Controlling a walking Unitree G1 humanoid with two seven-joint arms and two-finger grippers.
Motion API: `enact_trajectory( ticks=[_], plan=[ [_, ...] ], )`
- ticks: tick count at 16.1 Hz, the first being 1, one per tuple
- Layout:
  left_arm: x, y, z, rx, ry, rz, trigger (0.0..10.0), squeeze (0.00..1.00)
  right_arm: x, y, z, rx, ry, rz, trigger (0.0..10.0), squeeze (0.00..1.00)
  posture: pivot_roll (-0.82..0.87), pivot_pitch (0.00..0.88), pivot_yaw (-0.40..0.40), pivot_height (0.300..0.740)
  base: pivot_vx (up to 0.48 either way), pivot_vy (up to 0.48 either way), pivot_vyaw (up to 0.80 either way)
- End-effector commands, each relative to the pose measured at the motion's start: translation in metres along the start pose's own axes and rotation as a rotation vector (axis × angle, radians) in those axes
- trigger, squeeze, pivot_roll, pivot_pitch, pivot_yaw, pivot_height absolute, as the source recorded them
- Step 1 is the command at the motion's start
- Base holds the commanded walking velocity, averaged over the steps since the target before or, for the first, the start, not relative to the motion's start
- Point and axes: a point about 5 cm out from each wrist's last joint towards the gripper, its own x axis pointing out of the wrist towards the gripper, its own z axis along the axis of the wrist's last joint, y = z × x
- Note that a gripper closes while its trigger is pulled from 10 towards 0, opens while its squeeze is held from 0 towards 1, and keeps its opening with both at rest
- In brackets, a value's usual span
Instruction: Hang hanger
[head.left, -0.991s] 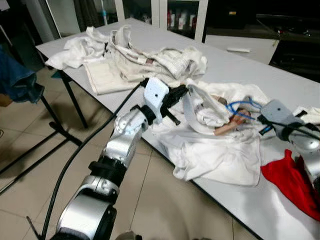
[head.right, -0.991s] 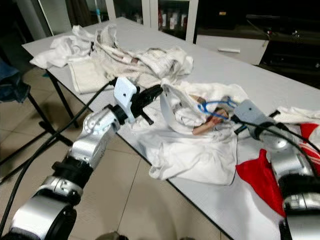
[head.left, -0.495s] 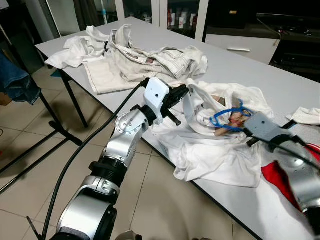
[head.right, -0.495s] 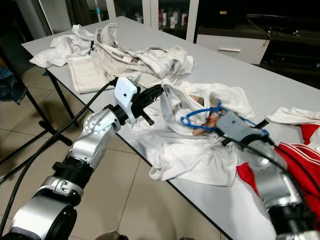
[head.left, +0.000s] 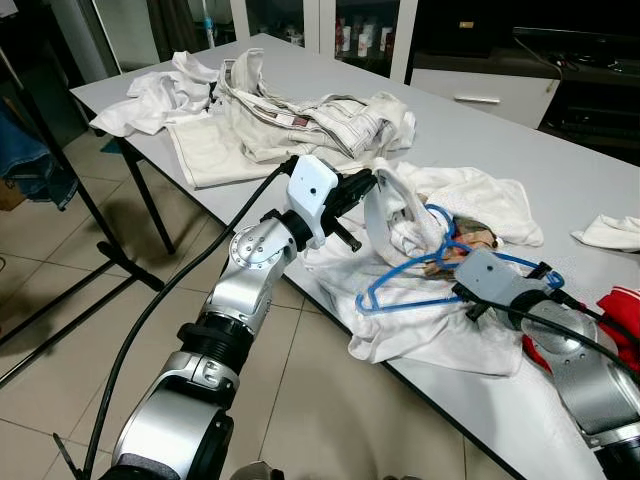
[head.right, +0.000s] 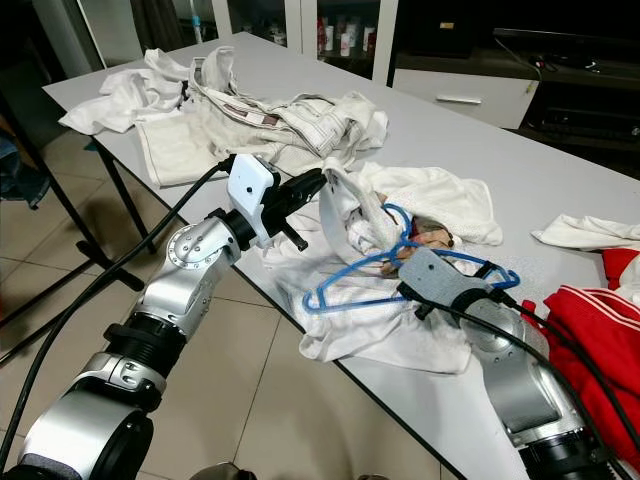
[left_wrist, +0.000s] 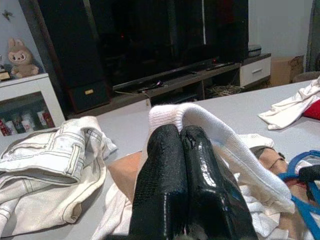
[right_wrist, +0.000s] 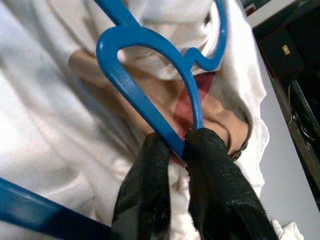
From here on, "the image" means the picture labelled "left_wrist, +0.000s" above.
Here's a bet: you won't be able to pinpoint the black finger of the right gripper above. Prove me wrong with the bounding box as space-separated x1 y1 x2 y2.
298 164 320 183

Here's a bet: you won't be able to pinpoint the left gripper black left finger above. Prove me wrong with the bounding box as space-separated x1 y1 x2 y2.
129 124 189 240

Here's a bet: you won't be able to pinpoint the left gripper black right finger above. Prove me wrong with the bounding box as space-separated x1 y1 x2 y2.
180 125 258 240

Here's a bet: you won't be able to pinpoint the blue plastic hanger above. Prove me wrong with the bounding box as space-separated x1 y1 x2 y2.
277 149 320 240

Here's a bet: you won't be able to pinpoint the white printed t-shirt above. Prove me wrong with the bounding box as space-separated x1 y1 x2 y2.
91 102 320 240

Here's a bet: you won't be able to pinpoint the cream white jeans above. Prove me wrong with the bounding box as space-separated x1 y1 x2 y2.
0 116 118 237

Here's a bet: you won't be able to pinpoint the small white cloth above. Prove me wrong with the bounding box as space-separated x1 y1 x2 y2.
258 76 320 131

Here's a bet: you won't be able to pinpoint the dark brown armchair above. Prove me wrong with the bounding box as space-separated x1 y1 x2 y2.
292 71 320 83

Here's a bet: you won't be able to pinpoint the brown cardboard box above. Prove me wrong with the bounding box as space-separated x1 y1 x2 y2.
270 56 305 87

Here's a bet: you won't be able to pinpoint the white drawer unit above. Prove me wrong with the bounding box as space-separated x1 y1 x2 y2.
239 53 272 88

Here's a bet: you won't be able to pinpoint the grey portable speaker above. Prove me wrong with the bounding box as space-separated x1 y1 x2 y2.
248 44 263 57

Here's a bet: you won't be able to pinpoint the grey window curtain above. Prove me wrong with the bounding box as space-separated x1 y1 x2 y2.
306 0 320 73

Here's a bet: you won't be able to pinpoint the black TV stand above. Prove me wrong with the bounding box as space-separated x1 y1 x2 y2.
19 0 272 118

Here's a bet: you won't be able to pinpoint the white glass door cabinet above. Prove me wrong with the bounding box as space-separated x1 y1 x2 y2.
0 72 66 137

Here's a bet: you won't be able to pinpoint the beige plush toy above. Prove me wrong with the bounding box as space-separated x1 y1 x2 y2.
7 37 40 78

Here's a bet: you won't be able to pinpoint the butterfly wall sticker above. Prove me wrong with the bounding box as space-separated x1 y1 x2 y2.
1 9 14 21

